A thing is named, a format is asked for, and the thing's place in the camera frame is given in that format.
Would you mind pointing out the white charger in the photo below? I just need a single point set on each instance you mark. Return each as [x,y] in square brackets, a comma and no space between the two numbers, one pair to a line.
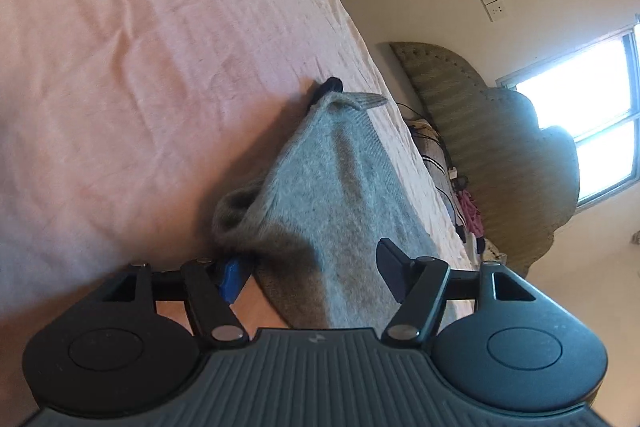
[453,172]

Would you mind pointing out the olive padded headboard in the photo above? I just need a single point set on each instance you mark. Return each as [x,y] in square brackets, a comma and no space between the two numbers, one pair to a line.
[500,157]

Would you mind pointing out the pink crumpled cloth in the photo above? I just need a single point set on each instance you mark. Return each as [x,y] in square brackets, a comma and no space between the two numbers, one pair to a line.
[472,212]

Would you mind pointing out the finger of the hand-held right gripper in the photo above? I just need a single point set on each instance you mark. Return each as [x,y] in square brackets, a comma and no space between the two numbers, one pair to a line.
[327,88]

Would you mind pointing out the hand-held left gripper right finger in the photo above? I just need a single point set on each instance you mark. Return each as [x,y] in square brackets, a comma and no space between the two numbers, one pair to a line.
[392,264]

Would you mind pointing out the pink bed sheet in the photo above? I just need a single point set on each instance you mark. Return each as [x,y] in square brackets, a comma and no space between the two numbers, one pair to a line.
[125,57]

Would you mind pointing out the striped pillow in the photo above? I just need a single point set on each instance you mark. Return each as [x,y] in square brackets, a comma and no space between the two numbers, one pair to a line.
[432,157]

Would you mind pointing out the bright window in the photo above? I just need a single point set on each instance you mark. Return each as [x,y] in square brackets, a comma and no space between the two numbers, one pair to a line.
[575,97]

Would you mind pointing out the grey sweater with navy sleeves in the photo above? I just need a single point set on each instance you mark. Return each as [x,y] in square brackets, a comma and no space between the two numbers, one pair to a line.
[325,207]

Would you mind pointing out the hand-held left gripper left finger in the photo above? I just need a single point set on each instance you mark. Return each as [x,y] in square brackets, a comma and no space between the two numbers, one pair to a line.
[231,278]

